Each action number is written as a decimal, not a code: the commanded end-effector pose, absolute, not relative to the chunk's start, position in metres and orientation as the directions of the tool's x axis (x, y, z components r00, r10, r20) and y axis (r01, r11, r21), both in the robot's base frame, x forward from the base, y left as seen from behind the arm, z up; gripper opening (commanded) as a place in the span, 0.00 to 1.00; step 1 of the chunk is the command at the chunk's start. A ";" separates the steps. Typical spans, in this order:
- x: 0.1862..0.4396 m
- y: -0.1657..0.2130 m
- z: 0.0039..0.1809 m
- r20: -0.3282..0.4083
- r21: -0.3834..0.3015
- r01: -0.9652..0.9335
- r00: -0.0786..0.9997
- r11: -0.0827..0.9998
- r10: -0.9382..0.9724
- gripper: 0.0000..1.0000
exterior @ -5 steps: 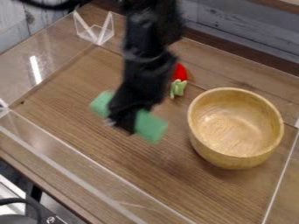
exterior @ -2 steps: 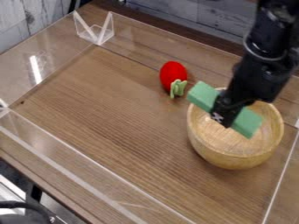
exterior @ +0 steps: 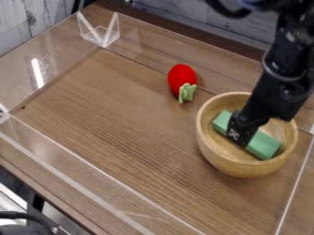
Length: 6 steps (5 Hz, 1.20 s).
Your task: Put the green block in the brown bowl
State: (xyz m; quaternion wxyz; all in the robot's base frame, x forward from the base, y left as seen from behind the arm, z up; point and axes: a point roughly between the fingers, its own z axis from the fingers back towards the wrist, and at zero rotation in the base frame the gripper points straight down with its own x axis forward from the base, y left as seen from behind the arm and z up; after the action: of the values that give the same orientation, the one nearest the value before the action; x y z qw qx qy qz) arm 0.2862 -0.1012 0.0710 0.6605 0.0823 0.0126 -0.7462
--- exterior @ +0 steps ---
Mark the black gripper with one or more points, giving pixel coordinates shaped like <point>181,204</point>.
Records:
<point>277,98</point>

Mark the green rectangular block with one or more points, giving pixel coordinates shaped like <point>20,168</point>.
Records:
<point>262,146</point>

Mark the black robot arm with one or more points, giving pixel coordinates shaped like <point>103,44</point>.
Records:
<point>293,46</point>

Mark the light brown wooden bowl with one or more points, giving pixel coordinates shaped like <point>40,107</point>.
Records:
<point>233,160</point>

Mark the red plush strawberry toy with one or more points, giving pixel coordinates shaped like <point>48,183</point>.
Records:
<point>182,82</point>

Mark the clear acrylic corner bracket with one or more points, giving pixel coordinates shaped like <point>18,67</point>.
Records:
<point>99,35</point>

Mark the clear acrylic tray wall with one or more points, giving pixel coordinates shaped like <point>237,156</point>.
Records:
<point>103,204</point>

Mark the black metal table frame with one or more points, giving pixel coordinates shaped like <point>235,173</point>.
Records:
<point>60,223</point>

